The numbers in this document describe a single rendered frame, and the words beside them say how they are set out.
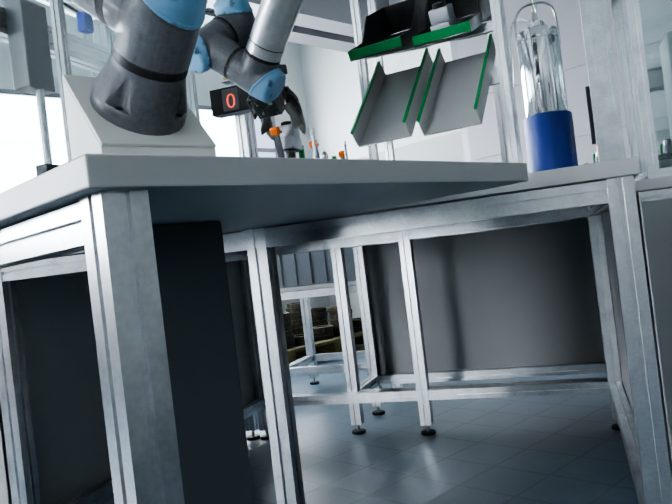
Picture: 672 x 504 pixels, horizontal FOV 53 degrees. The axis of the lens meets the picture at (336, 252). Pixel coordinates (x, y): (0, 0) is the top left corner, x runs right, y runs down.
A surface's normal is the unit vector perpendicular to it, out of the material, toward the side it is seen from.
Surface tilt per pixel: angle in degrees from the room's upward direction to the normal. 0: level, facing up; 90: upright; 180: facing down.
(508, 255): 90
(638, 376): 90
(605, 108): 90
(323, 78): 90
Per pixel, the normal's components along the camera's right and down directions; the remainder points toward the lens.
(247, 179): 0.68, -0.09
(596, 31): -0.33, 0.03
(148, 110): 0.42, 0.42
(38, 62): 0.94, -0.11
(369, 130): -0.43, -0.67
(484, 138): -0.72, 0.08
